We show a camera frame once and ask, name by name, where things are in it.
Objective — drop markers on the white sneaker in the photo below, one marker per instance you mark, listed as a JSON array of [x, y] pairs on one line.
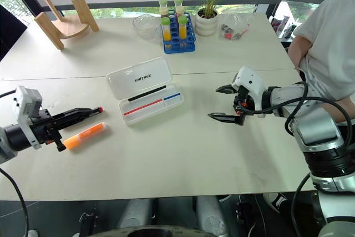
[[276, 202]]

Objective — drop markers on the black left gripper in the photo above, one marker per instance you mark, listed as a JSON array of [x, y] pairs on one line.
[[44, 126]]

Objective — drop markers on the black pen with red cap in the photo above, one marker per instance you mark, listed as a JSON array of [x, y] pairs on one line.
[[99, 110]]

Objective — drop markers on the blue test tube rack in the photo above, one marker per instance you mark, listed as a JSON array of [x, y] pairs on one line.
[[177, 45]]

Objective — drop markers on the curved wooden stand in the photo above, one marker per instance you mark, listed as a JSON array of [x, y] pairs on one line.
[[69, 27]]

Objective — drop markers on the clear glass bowl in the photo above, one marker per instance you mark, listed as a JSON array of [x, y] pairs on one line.
[[146, 26]]

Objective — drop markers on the clear plastic pencil case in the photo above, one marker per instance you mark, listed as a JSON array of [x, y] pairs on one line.
[[144, 90]]

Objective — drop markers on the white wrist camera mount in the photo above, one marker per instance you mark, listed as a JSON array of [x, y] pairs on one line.
[[26, 102], [249, 78]]

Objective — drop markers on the person's bare forearm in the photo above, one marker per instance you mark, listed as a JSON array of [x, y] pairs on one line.
[[298, 51]]

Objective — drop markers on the black flat panel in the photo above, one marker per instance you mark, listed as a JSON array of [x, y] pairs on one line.
[[9, 31]]

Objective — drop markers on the small colourful packages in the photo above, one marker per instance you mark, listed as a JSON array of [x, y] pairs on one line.
[[283, 27]]

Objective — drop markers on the person in white shirt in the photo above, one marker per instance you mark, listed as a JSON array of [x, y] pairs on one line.
[[332, 40]]

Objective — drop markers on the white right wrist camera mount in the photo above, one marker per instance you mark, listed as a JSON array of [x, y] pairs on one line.
[[249, 78]]

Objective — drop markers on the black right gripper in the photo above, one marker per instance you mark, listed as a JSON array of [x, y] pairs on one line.
[[244, 101]]

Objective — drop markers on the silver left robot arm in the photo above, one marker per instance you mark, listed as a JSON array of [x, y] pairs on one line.
[[7, 140]]

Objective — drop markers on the green-capped tube with pink filling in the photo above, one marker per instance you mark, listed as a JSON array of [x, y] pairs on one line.
[[178, 6]]

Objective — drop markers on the green-capped tube with orange liquid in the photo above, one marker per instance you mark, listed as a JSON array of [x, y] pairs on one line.
[[182, 29], [166, 30]]

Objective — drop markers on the orange highlighter pen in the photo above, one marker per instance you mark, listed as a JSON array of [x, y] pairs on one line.
[[86, 135]]

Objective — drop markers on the clear plastic bag with parts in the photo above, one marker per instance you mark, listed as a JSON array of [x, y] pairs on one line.
[[235, 30]]

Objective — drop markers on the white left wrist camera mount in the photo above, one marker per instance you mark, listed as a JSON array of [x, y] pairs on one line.
[[26, 102]]

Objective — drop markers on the green-capped tube with brown filling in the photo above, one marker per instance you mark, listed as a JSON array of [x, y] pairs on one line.
[[163, 6]]

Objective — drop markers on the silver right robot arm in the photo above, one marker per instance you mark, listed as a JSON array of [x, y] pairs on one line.
[[313, 126]]

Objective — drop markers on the white ribbed plant pot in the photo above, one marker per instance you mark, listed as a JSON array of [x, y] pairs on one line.
[[205, 24]]

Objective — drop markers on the blue pen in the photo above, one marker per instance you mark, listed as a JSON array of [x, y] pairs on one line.
[[172, 96]]

